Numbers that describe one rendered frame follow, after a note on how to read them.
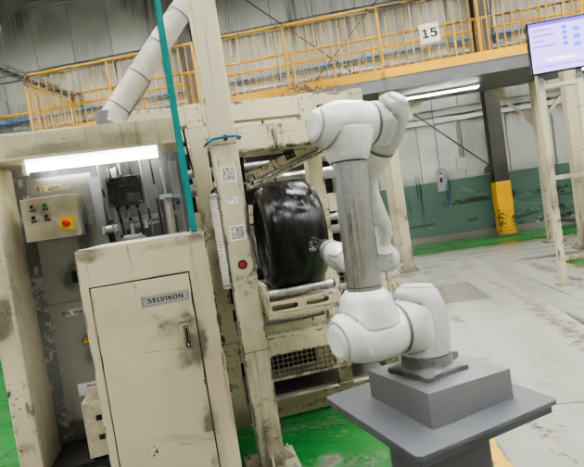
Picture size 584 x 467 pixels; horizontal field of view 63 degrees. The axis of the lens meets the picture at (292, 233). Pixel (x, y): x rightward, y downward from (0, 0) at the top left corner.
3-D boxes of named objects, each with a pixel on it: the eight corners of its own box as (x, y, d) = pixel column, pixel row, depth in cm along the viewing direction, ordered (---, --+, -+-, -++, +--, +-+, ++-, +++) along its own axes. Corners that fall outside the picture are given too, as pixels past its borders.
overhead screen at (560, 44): (532, 75, 517) (526, 24, 514) (530, 77, 522) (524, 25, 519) (590, 65, 510) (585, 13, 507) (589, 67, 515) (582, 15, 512)
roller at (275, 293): (265, 289, 233) (264, 292, 237) (267, 297, 231) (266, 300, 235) (334, 276, 240) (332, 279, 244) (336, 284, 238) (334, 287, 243)
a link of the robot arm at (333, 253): (319, 265, 187) (350, 267, 190) (331, 275, 172) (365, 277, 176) (322, 238, 186) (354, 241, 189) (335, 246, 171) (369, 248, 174)
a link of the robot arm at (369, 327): (416, 359, 138) (353, 378, 128) (382, 349, 152) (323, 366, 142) (384, 93, 137) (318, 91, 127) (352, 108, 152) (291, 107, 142)
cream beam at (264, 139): (234, 154, 260) (231, 126, 260) (231, 159, 285) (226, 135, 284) (340, 141, 273) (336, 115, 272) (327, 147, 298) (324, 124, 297)
